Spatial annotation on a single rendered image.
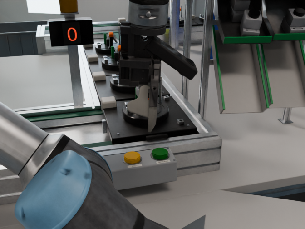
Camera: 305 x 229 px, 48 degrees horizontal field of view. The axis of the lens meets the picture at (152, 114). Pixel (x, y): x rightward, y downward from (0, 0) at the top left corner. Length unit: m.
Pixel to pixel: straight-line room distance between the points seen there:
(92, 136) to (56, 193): 0.61
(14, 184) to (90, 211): 0.47
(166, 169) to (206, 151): 0.15
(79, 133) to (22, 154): 0.49
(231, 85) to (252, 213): 0.39
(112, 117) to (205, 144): 0.29
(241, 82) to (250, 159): 0.23
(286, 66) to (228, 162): 0.36
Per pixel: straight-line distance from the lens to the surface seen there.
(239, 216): 0.87
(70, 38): 1.03
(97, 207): 0.46
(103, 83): 1.29
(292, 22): 1.05
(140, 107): 0.68
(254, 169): 1.03
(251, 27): 0.99
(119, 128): 0.97
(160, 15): 0.65
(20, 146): 0.60
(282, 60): 1.18
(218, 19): 1.03
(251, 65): 1.11
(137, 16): 0.65
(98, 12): 4.40
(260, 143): 1.16
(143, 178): 0.84
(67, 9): 1.02
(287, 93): 1.14
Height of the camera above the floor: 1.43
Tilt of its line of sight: 26 degrees down
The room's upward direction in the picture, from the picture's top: straight up
